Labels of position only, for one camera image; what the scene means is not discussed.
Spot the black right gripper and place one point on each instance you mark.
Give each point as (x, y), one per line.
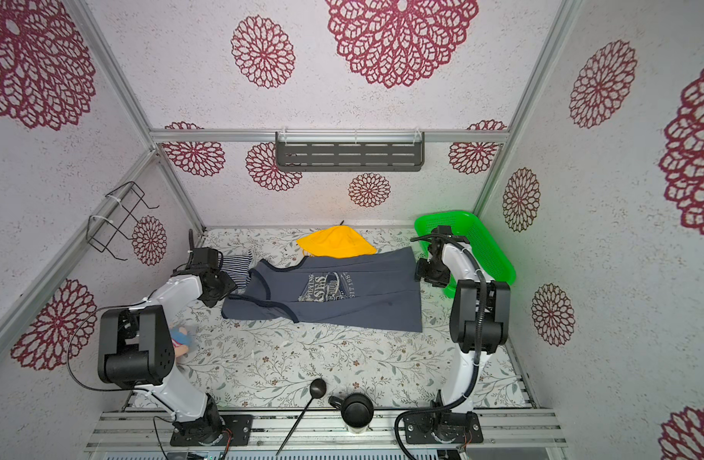
(422, 273)

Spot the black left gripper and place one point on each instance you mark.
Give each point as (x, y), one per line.
(228, 286)

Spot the blue white striped tank top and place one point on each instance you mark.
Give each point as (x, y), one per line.
(237, 267)

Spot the green plastic basket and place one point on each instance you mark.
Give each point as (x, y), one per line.
(472, 247)

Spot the grey tank top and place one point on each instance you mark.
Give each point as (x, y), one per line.
(377, 292)

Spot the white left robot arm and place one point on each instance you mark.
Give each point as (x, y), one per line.
(137, 351)

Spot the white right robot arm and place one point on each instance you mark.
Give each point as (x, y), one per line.
(479, 316)

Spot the plush doll toy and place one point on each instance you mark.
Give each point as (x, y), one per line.
(182, 341)

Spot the yellow bucket hat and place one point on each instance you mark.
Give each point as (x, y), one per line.
(339, 242)

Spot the black ladle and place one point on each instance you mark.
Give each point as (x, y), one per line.
(317, 390)

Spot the black wire wall rack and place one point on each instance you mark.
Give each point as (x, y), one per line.
(105, 227)

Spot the grey wall shelf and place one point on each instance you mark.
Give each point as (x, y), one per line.
(298, 154)

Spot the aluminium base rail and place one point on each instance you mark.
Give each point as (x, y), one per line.
(521, 433)

